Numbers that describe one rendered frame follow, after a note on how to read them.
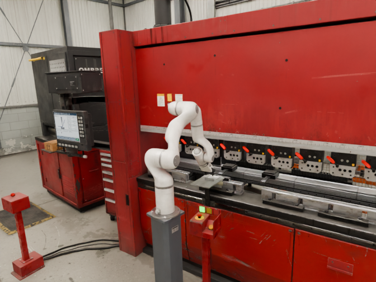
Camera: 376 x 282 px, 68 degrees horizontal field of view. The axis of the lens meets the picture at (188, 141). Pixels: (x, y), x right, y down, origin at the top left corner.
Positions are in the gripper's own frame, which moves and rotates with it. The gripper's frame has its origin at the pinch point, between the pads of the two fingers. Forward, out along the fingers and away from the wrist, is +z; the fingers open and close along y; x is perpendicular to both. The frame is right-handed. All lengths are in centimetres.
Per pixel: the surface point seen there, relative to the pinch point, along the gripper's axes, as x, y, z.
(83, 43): -440, 627, 114
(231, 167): -23.1, -6.3, 24.2
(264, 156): -16.3, -44.0, -9.1
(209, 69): -63, 3, -59
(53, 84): -23, 142, -82
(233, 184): -0.7, -17.1, 14.6
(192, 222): 43.8, -0.2, 2.6
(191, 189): 11.2, 18.8, 15.5
